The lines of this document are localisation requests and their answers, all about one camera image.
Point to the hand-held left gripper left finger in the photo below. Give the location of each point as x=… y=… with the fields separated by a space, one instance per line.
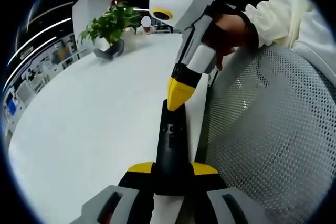
x=131 y=200

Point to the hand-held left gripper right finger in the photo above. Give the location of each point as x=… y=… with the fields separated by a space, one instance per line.
x=223 y=203

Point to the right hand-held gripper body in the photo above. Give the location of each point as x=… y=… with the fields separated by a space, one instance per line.
x=189 y=3

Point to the black remote control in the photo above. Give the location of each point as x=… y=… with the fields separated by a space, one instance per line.
x=172 y=155

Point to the person's right hand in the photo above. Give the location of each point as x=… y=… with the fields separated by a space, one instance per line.
x=231 y=32

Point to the black wristband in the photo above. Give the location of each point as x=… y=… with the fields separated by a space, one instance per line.
x=253 y=35

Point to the black grey headset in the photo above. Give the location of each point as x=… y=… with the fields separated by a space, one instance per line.
x=110 y=52

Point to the green leafy plant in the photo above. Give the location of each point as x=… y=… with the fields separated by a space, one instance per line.
x=110 y=24

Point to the grey mesh chair back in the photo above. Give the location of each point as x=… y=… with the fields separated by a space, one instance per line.
x=275 y=134

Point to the person's cream jacket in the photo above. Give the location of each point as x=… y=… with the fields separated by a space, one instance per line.
x=315 y=37

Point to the ceiling light strip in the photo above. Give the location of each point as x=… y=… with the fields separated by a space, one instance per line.
x=43 y=32
x=31 y=48

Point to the blue box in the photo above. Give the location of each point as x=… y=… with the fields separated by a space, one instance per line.
x=11 y=107

